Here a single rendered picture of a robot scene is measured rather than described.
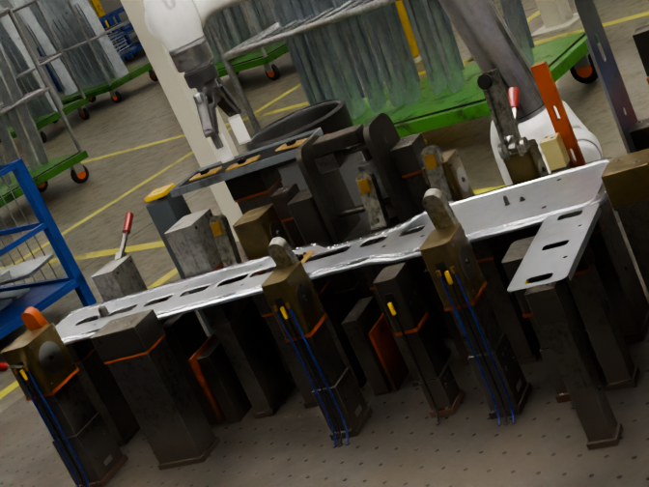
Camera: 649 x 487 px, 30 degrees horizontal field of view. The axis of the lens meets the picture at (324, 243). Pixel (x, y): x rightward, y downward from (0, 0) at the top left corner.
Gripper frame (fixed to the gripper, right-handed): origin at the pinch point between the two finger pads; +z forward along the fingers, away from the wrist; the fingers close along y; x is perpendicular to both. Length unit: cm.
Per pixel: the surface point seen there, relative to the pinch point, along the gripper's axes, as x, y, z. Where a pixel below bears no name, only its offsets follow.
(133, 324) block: -15, 50, 17
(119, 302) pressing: -33.5, 21.4, 20.3
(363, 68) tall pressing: -92, -438, 64
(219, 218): -2.7, 18.4, 10.3
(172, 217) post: -23.5, -1.6, 11.0
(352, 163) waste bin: -62, -258, 74
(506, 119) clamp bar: 66, 28, 8
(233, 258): -3.1, 20.3, 19.4
